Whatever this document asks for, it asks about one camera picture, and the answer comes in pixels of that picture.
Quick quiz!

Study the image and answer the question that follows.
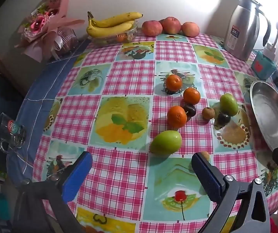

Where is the blue tablecloth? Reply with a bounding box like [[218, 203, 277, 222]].
[[6, 39, 91, 180]]

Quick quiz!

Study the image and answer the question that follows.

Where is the elongated green jujube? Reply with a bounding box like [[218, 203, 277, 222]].
[[150, 130, 182, 156]]

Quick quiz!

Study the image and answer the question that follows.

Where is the stainless steel thermos jug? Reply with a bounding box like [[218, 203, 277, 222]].
[[223, 0, 272, 62]]

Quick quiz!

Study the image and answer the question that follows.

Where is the dark purple plum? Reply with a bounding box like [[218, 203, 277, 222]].
[[183, 104, 197, 117], [215, 113, 231, 127]]

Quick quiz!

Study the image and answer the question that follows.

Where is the teal box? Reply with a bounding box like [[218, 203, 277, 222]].
[[251, 51, 278, 80]]

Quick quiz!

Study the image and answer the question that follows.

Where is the brown kiwi fruit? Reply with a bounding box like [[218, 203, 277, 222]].
[[202, 107, 216, 120]]

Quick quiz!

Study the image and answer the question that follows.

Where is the orange tangerine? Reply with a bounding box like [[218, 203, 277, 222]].
[[183, 87, 201, 105], [167, 105, 187, 129], [166, 74, 183, 91]]

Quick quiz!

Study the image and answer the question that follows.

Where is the pink plaid printed tablecloth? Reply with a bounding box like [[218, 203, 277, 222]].
[[32, 33, 278, 233]]

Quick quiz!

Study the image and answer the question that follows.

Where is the clear plastic container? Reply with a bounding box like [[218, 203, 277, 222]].
[[89, 24, 139, 46]]

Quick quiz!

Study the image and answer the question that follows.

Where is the stainless steel plate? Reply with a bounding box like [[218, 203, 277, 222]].
[[250, 80, 278, 154]]

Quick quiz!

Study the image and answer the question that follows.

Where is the glass mug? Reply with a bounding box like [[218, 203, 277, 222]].
[[0, 113, 28, 154]]

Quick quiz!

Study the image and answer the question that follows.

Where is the pink flower bouquet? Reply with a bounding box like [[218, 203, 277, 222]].
[[14, 0, 86, 63]]

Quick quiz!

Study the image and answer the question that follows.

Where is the red apple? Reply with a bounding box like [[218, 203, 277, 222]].
[[159, 17, 182, 35], [181, 22, 200, 37], [142, 20, 163, 37]]

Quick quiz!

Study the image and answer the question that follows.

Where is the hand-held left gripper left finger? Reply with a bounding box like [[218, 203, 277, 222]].
[[13, 150, 93, 233]]

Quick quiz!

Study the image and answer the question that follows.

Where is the yellow banana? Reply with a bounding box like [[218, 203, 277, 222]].
[[88, 11, 144, 28], [94, 21, 136, 30], [86, 17, 134, 38]]

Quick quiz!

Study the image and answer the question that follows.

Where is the white plastic device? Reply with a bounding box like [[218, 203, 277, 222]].
[[263, 21, 278, 59]]

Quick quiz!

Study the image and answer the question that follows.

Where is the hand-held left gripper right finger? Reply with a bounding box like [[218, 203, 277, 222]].
[[191, 152, 272, 233]]

